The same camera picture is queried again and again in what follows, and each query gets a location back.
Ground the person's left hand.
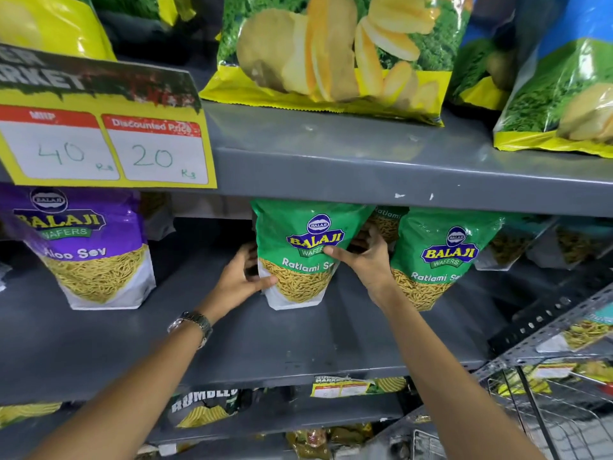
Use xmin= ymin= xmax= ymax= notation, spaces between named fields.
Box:
xmin=209 ymin=241 xmax=279 ymax=327

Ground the person's right hand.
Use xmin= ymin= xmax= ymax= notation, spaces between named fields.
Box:
xmin=323 ymin=224 xmax=402 ymax=310

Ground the person's left forearm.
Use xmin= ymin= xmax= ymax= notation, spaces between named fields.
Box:
xmin=24 ymin=317 xmax=211 ymax=460

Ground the person's right forearm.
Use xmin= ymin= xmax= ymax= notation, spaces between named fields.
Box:
xmin=378 ymin=282 xmax=547 ymax=460

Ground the grey metal shelf board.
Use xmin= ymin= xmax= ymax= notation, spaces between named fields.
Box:
xmin=0 ymin=219 xmax=509 ymax=408
xmin=146 ymin=392 xmax=407 ymax=447
xmin=0 ymin=55 xmax=613 ymax=219

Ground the silver wristwatch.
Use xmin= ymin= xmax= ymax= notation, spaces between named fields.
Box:
xmin=167 ymin=310 xmax=214 ymax=350

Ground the black yellow snack packet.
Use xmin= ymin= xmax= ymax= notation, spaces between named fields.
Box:
xmin=170 ymin=388 xmax=240 ymax=430

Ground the clear green snack packet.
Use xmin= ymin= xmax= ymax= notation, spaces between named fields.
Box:
xmin=526 ymin=218 xmax=613 ymax=270
xmin=474 ymin=214 xmax=558 ymax=272

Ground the purple snack packet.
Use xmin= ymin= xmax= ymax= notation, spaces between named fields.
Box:
xmin=0 ymin=184 xmax=157 ymax=311

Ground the green yellow chips packet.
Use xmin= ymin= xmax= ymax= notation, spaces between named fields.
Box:
xmin=198 ymin=0 xmax=474 ymax=127
xmin=90 ymin=0 xmax=197 ymax=28

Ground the yellow price sign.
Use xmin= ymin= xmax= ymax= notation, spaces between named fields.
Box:
xmin=0 ymin=43 xmax=218 ymax=190

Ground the blue green chips packet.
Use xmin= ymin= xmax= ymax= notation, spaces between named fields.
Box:
xmin=493 ymin=0 xmax=613 ymax=159
xmin=447 ymin=0 xmax=519 ymax=111

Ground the green noodle snack packet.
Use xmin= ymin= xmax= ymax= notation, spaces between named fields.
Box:
xmin=535 ymin=302 xmax=613 ymax=354

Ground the yellow striped snack packet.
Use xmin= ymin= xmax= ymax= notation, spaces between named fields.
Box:
xmin=0 ymin=402 xmax=63 ymax=430

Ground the perforated metal rack frame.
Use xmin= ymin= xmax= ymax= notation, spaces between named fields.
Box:
xmin=488 ymin=277 xmax=613 ymax=370

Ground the wire basket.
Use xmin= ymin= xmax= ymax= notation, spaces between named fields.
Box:
xmin=412 ymin=358 xmax=613 ymax=460

